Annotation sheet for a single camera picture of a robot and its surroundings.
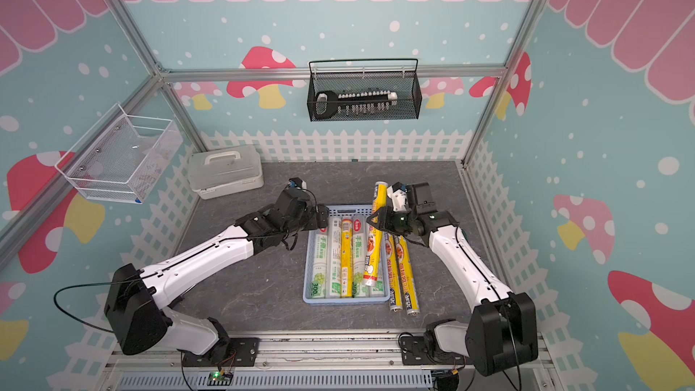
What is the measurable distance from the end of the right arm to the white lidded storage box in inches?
22.2

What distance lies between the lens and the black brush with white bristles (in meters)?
0.89

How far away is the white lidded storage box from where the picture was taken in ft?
3.40
